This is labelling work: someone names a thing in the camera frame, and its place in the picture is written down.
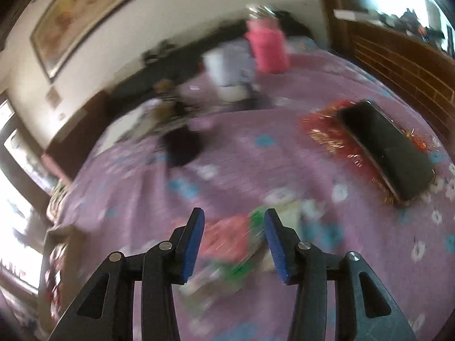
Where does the maroon armchair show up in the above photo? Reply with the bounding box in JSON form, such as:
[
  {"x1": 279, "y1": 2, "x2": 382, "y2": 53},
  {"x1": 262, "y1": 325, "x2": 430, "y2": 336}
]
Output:
[{"x1": 41, "y1": 91, "x2": 110, "y2": 185}]

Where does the black smartphone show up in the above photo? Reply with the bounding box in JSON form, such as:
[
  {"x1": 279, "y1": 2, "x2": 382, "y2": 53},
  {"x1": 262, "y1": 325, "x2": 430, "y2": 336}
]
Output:
[{"x1": 336, "y1": 100, "x2": 435, "y2": 204}]

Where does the purple floral tablecloth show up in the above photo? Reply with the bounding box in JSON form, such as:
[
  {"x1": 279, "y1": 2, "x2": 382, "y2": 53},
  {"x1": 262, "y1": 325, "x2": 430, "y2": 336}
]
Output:
[{"x1": 59, "y1": 50, "x2": 454, "y2": 340}]

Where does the white cup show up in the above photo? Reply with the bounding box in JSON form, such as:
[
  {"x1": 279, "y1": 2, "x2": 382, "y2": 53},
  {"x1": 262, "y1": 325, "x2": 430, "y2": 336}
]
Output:
[{"x1": 202, "y1": 44, "x2": 256, "y2": 102}]

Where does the framed wall painting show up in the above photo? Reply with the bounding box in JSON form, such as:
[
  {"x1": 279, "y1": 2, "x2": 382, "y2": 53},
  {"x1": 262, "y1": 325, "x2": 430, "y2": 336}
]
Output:
[{"x1": 31, "y1": 0, "x2": 128, "y2": 81}]

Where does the black sofa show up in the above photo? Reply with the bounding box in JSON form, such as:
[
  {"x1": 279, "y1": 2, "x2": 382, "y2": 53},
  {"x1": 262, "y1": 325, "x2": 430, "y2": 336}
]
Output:
[{"x1": 106, "y1": 10, "x2": 314, "y2": 115}]

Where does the green snack packet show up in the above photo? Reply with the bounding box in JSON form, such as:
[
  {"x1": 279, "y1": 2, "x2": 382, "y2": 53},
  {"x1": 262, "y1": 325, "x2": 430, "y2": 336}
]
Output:
[{"x1": 179, "y1": 206, "x2": 273, "y2": 302}]

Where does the pink water bottle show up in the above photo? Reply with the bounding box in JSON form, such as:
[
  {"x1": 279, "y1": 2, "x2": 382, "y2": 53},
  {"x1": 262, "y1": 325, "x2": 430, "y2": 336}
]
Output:
[{"x1": 245, "y1": 4, "x2": 289, "y2": 74}]

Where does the wooden sideboard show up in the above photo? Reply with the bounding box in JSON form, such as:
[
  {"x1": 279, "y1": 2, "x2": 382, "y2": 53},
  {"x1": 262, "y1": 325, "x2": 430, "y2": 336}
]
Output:
[{"x1": 333, "y1": 9, "x2": 454, "y2": 143}]

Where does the white paper sheet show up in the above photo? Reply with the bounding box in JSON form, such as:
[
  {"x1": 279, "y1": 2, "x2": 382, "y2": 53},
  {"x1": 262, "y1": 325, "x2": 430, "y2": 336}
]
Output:
[{"x1": 93, "y1": 106, "x2": 150, "y2": 155}]

